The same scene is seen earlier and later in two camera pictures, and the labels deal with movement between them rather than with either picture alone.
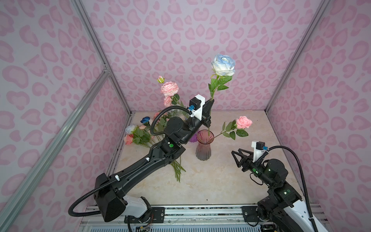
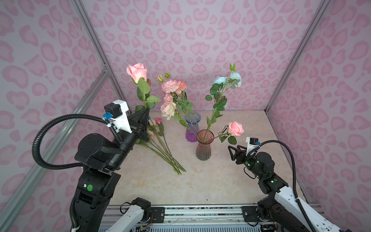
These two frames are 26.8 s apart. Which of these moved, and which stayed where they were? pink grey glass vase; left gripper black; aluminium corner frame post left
Moved: left gripper black
Stayed: aluminium corner frame post left; pink grey glass vase
